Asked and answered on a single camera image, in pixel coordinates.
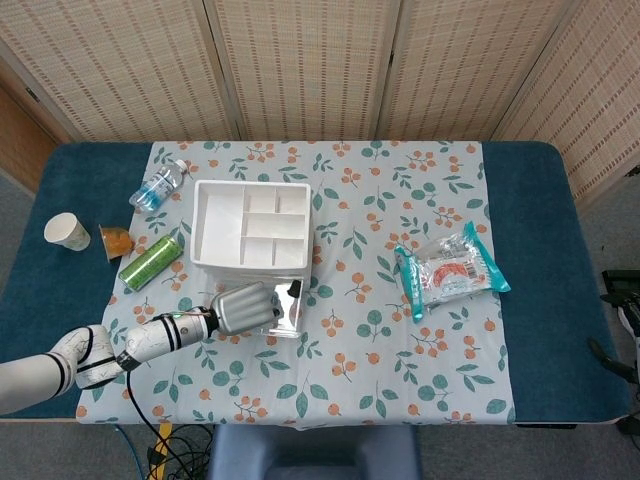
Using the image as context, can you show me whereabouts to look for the teal clear snack bag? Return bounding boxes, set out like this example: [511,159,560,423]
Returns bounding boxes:
[393,221,512,322]

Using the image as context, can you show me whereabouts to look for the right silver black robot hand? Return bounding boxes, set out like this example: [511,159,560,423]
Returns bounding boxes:
[587,293,640,385]

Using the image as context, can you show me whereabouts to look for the teal table cover cloth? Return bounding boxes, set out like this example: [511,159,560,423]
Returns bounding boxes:
[0,142,632,427]

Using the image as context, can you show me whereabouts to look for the black cable bundle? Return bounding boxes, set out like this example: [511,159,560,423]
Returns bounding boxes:
[124,367,217,480]

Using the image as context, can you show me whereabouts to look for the white plastic drawer organizer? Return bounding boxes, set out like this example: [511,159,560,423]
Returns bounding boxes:
[189,179,314,289]

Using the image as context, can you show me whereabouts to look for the woven bamboo folding screen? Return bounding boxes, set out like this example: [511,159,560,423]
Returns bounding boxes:
[0,0,640,202]

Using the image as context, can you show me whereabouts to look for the floral leaf fruit tablecloth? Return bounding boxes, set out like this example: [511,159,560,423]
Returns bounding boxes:
[74,140,517,430]

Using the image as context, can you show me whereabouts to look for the green drink can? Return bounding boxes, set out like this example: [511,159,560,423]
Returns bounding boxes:
[118,234,185,292]

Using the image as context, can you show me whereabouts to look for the white paper cup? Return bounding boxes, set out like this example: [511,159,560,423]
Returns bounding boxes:
[43,212,92,252]

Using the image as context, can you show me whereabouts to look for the blue cable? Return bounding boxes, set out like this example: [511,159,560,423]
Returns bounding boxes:
[115,425,145,480]

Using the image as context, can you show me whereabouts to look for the clear plastic water bottle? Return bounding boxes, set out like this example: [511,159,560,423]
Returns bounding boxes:
[128,159,190,213]

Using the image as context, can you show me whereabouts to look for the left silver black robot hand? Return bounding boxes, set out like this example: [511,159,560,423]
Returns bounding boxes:
[208,279,303,336]

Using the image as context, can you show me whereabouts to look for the orange fruit jelly cup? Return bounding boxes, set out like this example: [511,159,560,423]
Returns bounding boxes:
[98,224,136,263]

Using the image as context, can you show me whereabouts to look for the black floor device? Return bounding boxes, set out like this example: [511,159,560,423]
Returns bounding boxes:
[601,269,640,297]

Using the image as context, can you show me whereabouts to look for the brown wooden door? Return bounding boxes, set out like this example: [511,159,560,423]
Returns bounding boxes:
[0,83,57,195]

